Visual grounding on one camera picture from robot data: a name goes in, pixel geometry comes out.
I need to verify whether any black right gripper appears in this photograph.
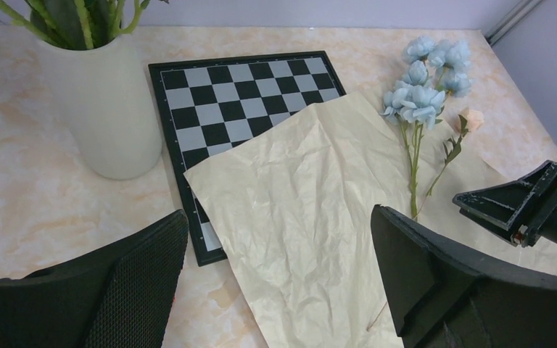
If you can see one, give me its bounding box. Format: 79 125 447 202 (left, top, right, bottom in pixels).
453 160 557 247

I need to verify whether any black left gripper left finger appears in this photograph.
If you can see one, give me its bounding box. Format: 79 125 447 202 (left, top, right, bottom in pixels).
0 210 189 347

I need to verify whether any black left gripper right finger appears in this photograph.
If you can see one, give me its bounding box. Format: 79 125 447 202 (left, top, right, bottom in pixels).
371 205 557 347

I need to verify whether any peach rosebud stem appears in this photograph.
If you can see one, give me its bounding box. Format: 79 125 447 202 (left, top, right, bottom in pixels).
415 107 484 219

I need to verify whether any pink blue flower bunch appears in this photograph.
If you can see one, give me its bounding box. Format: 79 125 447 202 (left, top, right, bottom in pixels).
379 36 473 220

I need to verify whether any orange paper bouquet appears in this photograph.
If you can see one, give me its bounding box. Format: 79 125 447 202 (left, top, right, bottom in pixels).
183 86 557 348

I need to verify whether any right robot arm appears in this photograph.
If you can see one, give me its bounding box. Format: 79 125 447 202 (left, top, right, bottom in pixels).
453 160 557 247

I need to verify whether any white ceramic vase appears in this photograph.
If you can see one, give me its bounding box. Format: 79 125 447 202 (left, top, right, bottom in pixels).
36 35 162 180

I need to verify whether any flower bunch in vase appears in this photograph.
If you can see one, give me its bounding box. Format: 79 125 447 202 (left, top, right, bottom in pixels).
0 0 151 51

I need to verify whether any black white checkerboard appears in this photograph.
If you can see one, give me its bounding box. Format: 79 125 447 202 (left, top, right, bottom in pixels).
148 51 345 267

